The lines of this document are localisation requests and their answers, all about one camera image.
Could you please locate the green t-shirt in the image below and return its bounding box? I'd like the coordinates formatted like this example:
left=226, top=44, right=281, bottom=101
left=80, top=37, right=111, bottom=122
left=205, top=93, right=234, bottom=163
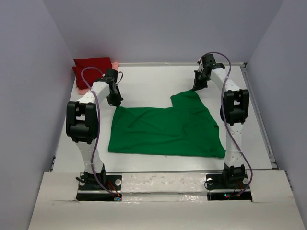
left=108, top=90, right=225, bottom=159

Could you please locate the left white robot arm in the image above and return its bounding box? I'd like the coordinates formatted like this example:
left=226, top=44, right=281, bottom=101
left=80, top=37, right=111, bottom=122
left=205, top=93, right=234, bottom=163
left=66, top=67, right=123, bottom=190

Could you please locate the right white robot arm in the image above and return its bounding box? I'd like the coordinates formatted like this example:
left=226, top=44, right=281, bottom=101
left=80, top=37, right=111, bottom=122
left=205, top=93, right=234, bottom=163
left=192, top=52, right=249, bottom=190

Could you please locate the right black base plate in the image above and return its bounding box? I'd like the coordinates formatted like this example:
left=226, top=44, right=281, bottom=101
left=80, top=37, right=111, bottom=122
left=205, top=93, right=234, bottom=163
left=204, top=173, right=252, bottom=201

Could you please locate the folded pink t-shirt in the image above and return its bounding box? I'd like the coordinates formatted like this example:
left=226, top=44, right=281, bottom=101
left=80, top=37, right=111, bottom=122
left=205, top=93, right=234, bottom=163
left=72, top=60, right=118, bottom=95

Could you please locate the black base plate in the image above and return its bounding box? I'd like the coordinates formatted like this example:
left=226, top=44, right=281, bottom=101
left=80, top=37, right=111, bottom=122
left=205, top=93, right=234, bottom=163
left=204, top=173, right=252, bottom=201
left=76, top=173, right=122, bottom=202

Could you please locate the folded dark red t-shirt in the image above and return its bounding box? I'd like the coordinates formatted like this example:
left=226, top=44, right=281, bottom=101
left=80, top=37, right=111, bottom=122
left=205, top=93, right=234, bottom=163
left=72, top=57, right=112, bottom=90

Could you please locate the white front cover board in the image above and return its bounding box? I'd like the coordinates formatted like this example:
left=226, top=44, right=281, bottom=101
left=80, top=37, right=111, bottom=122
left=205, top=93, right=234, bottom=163
left=29, top=170, right=304, bottom=230

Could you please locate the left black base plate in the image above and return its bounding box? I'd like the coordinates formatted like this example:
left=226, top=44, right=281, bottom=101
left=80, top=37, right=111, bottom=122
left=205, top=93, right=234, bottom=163
left=76, top=173, right=122, bottom=202

